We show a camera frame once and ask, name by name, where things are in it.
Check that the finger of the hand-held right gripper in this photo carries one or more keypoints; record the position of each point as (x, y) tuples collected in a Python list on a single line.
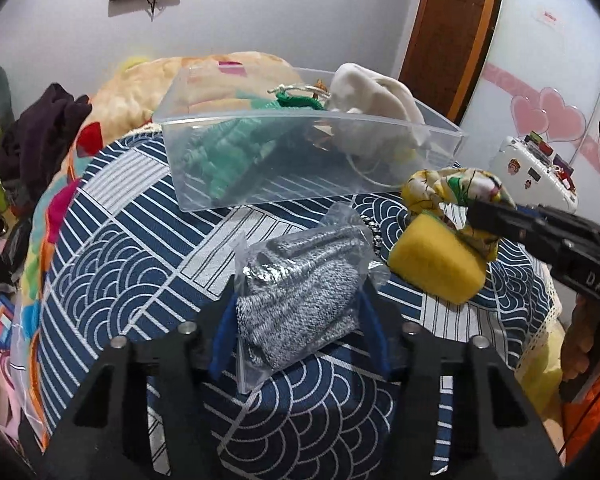
[(500, 225), (565, 222)]

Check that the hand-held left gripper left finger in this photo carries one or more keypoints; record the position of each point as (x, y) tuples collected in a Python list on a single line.
[(224, 332)]

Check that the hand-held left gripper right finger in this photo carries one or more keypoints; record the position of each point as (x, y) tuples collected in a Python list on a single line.
[(376, 332)]

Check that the yellow floral fabric scrunchie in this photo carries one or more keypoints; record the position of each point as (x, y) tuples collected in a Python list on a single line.
[(450, 192)]

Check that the grey gloves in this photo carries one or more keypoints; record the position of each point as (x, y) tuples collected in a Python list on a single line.
[(300, 295)]

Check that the clear plastic storage box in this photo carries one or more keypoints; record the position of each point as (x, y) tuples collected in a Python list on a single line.
[(300, 155)]

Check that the white soft cloth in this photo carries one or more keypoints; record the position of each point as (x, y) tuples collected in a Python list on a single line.
[(375, 110)]

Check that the person's right hand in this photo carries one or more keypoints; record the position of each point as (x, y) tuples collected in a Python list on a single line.
[(587, 345)]

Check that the white suitcase with stickers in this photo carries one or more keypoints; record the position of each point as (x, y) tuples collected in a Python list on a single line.
[(530, 170)]

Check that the yellow sponge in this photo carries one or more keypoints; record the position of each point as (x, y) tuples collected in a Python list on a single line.
[(435, 260)]

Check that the black and white beaded band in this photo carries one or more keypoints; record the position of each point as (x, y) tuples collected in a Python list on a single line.
[(375, 232)]

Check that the blue wave patterned tablecloth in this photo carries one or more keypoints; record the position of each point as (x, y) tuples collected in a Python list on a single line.
[(130, 270)]

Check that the pale yellow cloth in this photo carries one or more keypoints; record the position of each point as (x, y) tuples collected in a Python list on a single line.
[(537, 375)]

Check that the orange garment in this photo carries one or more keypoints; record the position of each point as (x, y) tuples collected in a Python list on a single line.
[(592, 425)]

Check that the white wardrobe with pink hearts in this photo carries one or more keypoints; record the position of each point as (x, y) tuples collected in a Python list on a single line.
[(555, 60)]

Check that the green knitted cloth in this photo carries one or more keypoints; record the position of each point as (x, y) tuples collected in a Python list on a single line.
[(230, 155)]

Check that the brown wooden door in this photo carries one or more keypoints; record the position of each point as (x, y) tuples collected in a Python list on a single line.
[(455, 30)]

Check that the peach printed blanket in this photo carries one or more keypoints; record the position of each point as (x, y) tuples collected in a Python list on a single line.
[(140, 90)]

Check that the dark purple garment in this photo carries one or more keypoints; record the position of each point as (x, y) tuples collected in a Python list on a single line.
[(40, 135)]

